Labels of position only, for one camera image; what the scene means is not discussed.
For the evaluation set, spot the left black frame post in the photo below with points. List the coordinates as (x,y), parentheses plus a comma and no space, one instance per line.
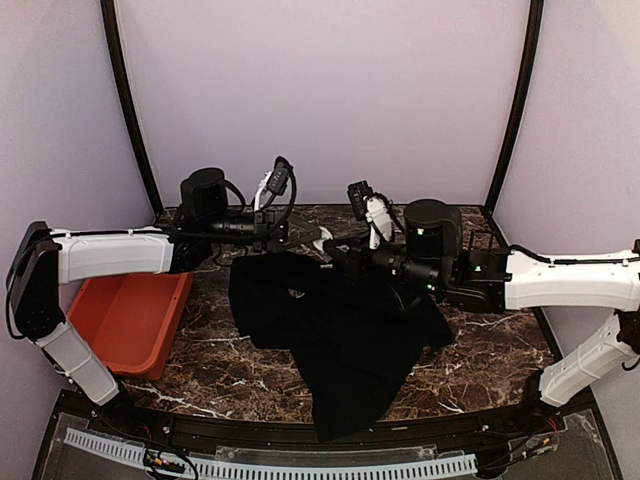
(126,101)

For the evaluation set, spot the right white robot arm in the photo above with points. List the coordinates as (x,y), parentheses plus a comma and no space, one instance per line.
(494,280)

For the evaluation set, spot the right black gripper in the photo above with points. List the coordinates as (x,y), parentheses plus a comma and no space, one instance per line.
(354,261)

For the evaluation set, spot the black display stand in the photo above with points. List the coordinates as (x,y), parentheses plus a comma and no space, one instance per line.
(483,239)

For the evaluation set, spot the orange plastic bin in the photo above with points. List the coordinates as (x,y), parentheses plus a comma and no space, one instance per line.
(130,321)

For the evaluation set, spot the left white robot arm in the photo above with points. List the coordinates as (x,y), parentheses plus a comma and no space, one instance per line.
(212,214)

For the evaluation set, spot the black front rail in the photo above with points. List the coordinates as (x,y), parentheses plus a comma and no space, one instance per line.
(488,430)

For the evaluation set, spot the right black frame post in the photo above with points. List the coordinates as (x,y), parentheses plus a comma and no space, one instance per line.
(521,90)

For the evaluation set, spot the black frame post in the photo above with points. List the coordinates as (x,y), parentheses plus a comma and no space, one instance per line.
(126,101)
(521,90)

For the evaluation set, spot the black t-shirt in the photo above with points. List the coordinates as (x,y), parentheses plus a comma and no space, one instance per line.
(354,343)

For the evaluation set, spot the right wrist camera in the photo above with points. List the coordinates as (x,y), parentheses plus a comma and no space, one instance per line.
(369,206)

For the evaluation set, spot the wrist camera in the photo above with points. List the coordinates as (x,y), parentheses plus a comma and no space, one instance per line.
(274,184)
(369,206)

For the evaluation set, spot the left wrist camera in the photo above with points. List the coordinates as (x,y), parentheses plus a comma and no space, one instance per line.
(274,184)

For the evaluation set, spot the white slotted cable duct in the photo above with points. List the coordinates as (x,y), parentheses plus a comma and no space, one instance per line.
(237,463)

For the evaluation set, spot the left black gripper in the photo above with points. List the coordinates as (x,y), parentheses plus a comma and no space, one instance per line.
(273,235)

